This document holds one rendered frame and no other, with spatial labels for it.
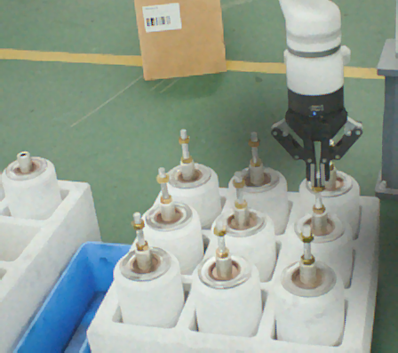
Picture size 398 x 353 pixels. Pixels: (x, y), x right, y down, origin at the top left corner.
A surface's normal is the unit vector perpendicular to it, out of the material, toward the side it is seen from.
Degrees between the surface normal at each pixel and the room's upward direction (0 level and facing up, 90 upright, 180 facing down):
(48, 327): 88
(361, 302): 0
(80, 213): 90
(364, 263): 0
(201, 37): 90
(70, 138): 0
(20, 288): 90
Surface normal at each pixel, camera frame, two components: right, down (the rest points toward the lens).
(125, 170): -0.10, -0.85
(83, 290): 0.96, 0.02
